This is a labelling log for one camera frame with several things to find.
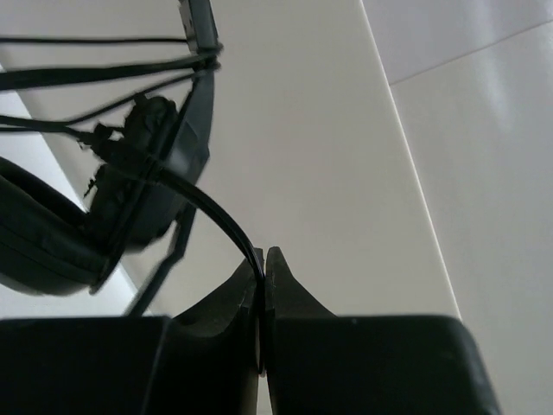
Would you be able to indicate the black headphones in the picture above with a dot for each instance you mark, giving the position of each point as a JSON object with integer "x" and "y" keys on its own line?
{"x": 49, "y": 246}

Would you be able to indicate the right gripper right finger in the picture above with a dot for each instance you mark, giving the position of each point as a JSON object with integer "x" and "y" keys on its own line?
{"x": 320, "y": 363}

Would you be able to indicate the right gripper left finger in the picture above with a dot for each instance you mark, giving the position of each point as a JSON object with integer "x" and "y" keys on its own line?
{"x": 202, "y": 361}

